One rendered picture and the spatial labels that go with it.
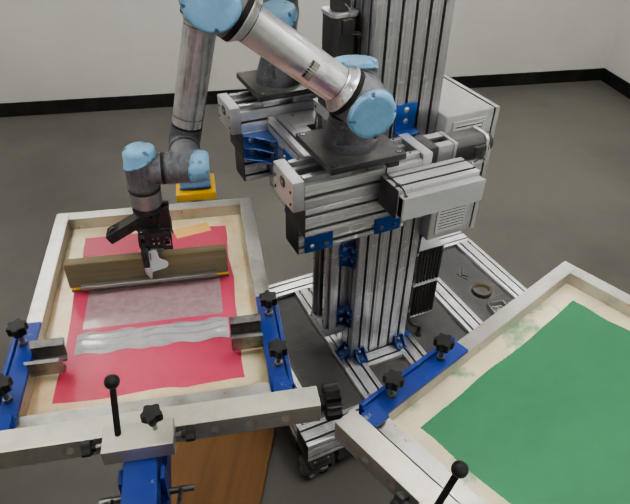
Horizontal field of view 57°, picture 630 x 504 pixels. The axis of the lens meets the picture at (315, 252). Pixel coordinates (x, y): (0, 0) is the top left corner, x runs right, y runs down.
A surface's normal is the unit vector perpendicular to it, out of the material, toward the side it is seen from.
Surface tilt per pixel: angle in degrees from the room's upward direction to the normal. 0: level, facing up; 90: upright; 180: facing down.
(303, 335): 0
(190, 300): 0
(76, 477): 0
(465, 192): 90
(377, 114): 94
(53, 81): 90
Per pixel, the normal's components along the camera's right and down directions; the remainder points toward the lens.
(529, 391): 0.01, -0.79
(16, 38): 0.19, 0.60
